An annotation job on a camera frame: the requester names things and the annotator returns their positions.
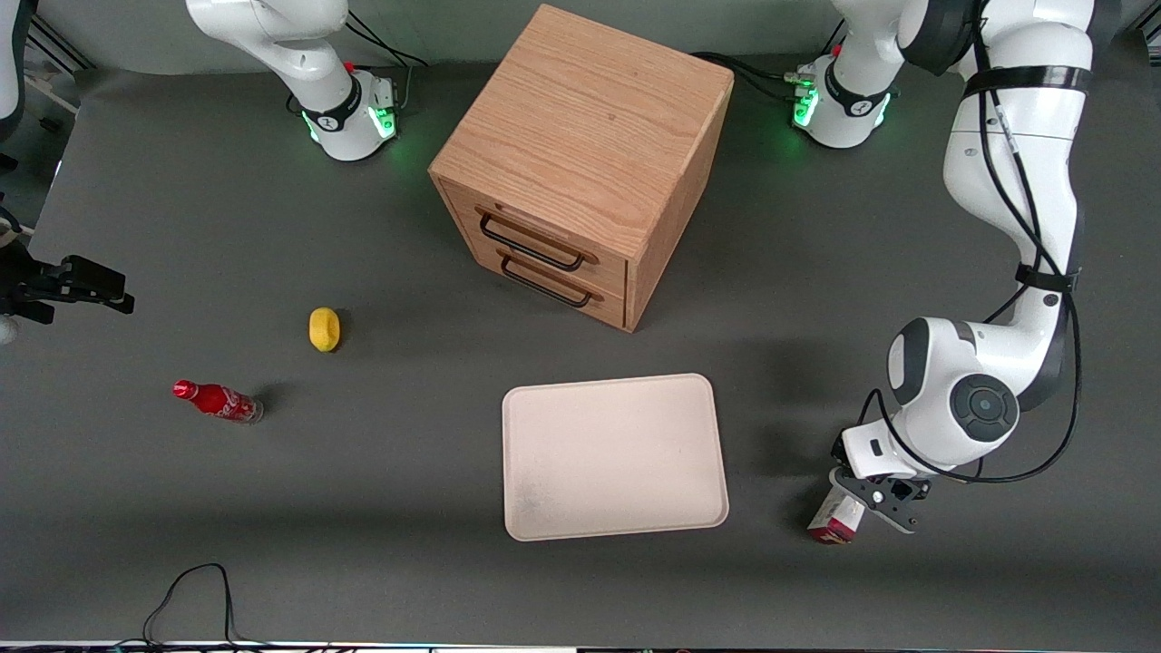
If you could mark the red cookie box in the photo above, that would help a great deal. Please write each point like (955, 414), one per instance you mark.
(834, 524)

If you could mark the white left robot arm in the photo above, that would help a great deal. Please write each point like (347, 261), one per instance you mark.
(1007, 163)

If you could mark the beige rectangular tray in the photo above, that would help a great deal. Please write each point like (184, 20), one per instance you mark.
(612, 458)

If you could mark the red cola bottle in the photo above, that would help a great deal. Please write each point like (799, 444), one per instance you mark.
(218, 400)

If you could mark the yellow lemon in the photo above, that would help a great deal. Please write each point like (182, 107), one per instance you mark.
(324, 328)

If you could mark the small wooden drawer front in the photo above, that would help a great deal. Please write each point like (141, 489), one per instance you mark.
(612, 307)

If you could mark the large wooden drawer front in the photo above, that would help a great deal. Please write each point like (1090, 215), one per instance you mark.
(599, 272)

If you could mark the dark grey table mat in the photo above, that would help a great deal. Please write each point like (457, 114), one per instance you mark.
(363, 508)

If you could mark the wooden drawer cabinet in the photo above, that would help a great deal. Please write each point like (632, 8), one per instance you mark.
(590, 118)

